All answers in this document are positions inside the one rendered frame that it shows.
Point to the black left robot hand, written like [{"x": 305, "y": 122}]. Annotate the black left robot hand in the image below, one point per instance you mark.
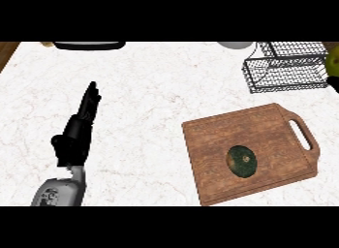
[{"x": 78, "y": 129}]

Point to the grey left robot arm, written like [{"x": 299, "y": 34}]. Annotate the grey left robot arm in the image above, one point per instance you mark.
[{"x": 59, "y": 190}]

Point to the brown wooden cutting board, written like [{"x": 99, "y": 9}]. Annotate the brown wooden cutting board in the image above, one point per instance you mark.
[{"x": 267, "y": 139}]

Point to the grey round object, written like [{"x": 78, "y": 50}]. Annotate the grey round object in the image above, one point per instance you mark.
[{"x": 234, "y": 44}]

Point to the small tan object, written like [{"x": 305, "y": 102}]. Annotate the small tan object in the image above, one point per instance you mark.
[{"x": 47, "y": 43}]

